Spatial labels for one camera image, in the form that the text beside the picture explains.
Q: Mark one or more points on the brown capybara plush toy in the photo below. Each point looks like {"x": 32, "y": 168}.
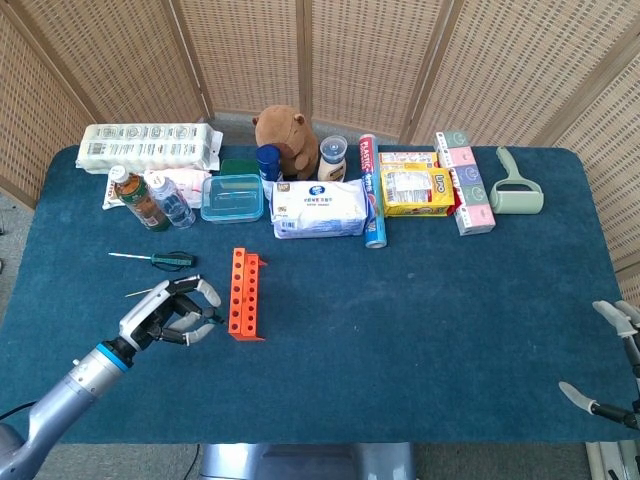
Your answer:
{"x": 287, "y": 135}

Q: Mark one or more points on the blue plastic wrap roll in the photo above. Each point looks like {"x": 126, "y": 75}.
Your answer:
{"x": 374, "y": 220}

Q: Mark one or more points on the clear container blue lid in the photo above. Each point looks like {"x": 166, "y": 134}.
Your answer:
{"x": 232, "y": 200}

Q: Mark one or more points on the cream bottle clear cap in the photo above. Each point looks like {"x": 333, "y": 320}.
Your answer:
{"x": 331, "y": 167}

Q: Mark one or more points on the green label tea bottle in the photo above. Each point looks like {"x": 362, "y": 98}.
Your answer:
{"x": 142, "y": 202}

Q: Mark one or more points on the pale green lint roller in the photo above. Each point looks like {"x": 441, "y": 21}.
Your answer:
{"x": 517, "y": 200}

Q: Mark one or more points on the clear water bottle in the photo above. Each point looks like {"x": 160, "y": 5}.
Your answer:
{"x": 172, "y": 202}

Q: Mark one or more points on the dark green box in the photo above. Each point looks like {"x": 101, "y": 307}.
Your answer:
{"x": 240, "y": 167}

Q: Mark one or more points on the wicker folding screen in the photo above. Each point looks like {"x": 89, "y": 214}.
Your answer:
{"x": 240, "y": 50}

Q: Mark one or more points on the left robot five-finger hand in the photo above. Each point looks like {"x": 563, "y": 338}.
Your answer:
{"x": 145, "y": 315}

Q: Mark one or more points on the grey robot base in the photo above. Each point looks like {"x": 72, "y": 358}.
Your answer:
{"x": 300, "y": 462}

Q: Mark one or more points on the blue carpet table cover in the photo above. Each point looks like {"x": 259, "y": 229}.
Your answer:
{"x": 400, "y": 325}

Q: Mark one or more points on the white metal frame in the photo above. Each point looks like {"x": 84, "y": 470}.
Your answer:
{"x": 600, "y": 460}

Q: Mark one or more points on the white blue wipes pack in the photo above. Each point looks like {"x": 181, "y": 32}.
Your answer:
{"x": 320, "y": 210}

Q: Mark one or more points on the white pink snack bag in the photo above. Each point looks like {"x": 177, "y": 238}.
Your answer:
{"x": 192, "y": 185}

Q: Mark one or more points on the blue white spray can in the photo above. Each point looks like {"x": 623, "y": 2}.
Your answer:
{"x": 269, "y": 162}

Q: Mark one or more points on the yellow Lipo snack bag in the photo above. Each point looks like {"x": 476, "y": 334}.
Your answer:
{"x": 417, "y": 192}

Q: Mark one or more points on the orange screwdriver rack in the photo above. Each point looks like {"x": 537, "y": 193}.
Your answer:
{"x": 235, "y": 300}

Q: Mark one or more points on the red yellow cookie box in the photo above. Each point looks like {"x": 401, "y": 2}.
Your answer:
{"x": 407, "y": 159}

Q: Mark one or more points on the white toilet paper pack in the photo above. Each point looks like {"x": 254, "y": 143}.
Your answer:
{"x": 145, "y": 147}

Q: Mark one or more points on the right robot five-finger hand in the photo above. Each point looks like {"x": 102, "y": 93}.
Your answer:
{"x": 617, "y": 312}

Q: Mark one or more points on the pastel tissue box pack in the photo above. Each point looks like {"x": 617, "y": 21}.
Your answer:
{"x": 470, "y": 190}

